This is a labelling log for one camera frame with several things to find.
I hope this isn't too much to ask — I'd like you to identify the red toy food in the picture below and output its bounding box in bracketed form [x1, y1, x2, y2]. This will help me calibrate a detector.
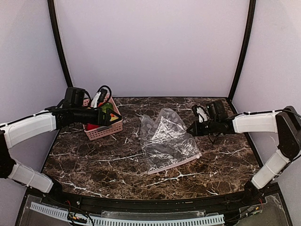
[86, 123, 99, 131]

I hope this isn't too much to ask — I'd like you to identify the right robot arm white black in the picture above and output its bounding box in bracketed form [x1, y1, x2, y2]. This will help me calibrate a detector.
[186, 101, 301, 205]

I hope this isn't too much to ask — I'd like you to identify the green toy vegetable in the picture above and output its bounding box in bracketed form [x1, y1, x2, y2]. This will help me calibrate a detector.
[101, 102, 114, 113]

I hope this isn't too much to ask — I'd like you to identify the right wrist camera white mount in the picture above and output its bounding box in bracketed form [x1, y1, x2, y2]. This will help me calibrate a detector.
[192, 105, 209, 123]

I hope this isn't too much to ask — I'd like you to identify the black frame post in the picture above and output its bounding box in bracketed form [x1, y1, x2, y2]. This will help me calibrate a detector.
[47, 0, 73, 87]
[228, 0, 256, 102]

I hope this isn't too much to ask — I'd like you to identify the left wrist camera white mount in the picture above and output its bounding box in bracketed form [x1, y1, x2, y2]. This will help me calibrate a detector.
[88, 85, 112, 108]

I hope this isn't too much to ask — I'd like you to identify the white slotted cable duct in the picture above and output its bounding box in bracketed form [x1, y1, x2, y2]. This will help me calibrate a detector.
[30, 202, 225, 226]

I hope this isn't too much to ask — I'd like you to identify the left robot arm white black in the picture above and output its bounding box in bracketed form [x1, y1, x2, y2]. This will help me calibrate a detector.
[0, 85, 122, 194]

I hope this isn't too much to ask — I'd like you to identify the clear zip top bag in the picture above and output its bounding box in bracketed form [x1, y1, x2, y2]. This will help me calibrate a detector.
[140, 108, 202, 175]

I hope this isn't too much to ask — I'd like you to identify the black front rail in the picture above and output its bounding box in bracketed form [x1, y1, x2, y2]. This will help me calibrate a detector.
[36, 192, 260, 213]

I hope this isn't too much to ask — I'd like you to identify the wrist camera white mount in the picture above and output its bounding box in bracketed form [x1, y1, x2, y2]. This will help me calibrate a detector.
[88, 85, 112, 108]
[192, 105, 209, 123]

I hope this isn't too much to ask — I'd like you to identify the pink plastic basket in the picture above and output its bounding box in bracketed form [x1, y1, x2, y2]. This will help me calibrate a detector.
[83, 97, 123, 141]

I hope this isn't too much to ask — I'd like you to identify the left black frame post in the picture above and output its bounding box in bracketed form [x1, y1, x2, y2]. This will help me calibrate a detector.
[47, 0, 73, 87]

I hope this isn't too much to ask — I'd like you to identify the right black frame post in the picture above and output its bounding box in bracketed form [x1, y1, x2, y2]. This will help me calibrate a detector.
[228, 0, 256, 102]

